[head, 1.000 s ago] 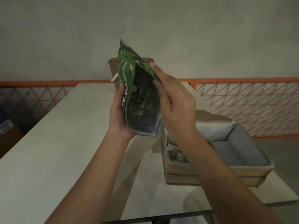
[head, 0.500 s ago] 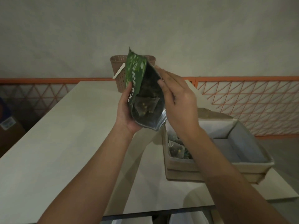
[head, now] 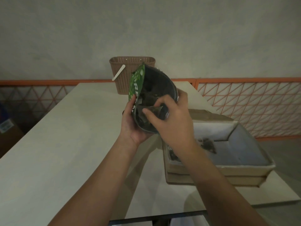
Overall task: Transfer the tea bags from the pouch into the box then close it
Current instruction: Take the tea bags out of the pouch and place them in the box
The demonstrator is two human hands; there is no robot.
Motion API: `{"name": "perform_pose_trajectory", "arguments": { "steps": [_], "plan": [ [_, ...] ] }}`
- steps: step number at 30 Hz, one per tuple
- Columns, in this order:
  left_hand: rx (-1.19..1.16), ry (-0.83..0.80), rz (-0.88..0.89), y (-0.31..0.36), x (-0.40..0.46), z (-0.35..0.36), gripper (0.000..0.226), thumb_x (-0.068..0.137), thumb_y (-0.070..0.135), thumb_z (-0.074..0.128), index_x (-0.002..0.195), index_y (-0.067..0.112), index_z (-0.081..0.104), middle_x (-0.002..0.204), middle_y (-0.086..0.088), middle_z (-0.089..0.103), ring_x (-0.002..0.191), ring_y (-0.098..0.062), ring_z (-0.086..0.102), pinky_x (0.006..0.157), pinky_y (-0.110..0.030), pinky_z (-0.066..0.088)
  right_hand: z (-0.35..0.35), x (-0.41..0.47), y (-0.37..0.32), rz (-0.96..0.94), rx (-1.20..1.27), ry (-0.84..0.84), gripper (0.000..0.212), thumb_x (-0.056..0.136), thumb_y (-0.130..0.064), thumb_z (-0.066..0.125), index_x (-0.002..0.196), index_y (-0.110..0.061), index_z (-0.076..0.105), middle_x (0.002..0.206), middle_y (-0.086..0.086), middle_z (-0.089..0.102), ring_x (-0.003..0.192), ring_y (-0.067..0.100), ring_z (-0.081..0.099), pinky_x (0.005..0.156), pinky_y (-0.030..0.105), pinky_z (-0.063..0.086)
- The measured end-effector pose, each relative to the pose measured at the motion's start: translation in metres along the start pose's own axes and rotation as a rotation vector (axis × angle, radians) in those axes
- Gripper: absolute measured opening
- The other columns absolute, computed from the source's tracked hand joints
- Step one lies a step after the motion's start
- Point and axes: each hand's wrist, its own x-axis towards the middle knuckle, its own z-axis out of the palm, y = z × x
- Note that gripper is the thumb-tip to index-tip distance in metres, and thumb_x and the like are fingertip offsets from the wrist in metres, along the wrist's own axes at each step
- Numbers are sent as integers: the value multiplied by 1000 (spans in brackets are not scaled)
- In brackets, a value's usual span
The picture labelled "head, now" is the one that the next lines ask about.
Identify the person's right hand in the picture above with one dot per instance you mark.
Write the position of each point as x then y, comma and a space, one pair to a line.
176, 129

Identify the person's left hand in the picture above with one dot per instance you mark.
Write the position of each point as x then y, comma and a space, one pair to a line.
132, 132

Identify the green tea bag with tag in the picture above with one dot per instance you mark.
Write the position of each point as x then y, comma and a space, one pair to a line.
155, 110
209, 145

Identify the green tea pouch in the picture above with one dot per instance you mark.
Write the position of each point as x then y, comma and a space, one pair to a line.
160, 82

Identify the beige fabric storage box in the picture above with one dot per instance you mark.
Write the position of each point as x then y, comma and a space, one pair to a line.
244, 170

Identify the person's right forearm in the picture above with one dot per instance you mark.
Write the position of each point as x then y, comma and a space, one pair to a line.
223, 197

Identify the person's left forearm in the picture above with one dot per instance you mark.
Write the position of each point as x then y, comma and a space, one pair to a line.
94, 188

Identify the brown perforated plastic basket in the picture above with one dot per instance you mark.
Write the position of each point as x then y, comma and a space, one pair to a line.
124, 87

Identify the orange metal mesh fence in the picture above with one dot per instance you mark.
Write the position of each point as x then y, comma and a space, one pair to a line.
235, 80

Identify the blue printed cardboard carton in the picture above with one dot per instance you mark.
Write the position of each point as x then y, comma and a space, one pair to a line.
9, 143

